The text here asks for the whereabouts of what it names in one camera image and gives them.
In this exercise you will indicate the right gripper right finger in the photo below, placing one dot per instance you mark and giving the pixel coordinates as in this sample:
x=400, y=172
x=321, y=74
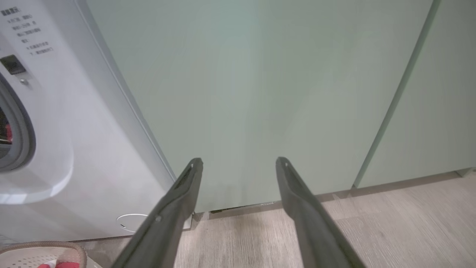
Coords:
x=316, y=230

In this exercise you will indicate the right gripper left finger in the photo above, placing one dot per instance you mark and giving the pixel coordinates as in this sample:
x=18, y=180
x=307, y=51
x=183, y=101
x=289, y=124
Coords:
x=163, y=230

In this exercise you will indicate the red and white garment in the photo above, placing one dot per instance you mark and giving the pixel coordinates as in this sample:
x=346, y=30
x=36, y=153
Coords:
x=65, y=265
x=8, y=134

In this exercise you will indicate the white front-load washing machine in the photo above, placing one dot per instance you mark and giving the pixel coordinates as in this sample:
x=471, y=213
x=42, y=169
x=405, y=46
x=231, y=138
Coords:
x=93, y=149

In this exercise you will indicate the cream perforated laundry basket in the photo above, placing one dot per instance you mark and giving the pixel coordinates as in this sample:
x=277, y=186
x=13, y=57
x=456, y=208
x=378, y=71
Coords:
x=22, y=257

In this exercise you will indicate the pale green cabinet door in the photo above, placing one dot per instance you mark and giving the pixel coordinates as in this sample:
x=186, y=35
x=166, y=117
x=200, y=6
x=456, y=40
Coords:
x=241, y=93
x=438, y=111

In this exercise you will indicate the grey rubber door seal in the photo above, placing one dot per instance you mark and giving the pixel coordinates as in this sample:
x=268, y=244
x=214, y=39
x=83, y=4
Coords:
x=26, y=137

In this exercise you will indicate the black door latch slot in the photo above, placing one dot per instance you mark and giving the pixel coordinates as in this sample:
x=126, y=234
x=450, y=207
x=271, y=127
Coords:
x=13, y=65

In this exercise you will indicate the round white filter cover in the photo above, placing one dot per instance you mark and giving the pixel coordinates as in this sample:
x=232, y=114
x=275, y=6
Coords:
x=130, y=220

